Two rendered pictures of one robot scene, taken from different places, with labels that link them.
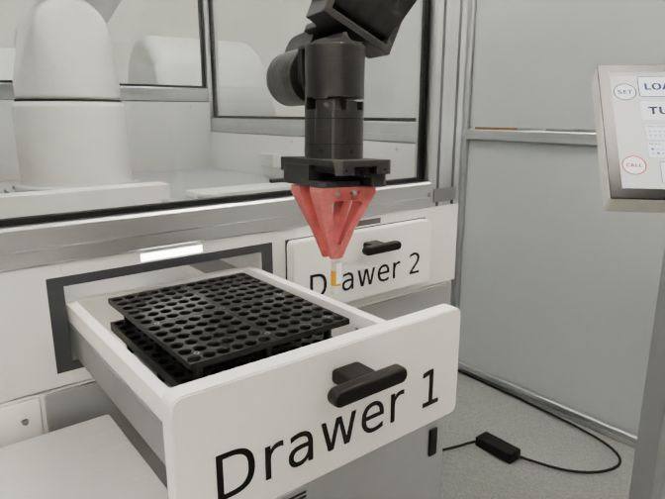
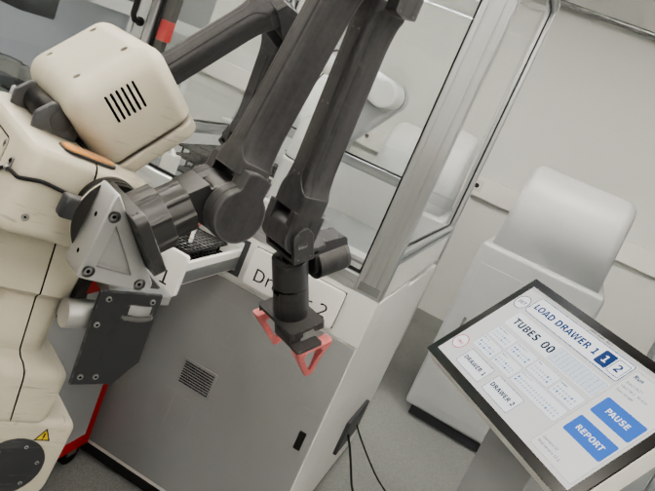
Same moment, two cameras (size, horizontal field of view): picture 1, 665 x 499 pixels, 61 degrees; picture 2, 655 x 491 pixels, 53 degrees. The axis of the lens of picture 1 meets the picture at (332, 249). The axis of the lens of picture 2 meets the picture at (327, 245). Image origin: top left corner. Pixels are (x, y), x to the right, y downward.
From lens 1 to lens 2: 1.52 m
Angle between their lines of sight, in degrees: 52
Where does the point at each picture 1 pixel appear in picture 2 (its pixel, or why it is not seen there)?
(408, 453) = (279, 428)
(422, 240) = (332, 301)
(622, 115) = (500, 313)
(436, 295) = (338, 348)
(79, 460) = not seen: hidden behind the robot
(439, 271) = (347, 334)
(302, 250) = (258, 253)
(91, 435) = not seen: hidden behind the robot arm
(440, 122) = (382, 245)
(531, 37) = not seen: outside the picture
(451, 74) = (401, 221)
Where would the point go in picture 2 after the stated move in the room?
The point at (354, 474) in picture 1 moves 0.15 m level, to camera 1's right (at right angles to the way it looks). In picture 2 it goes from (243, 400) to (262, 433)
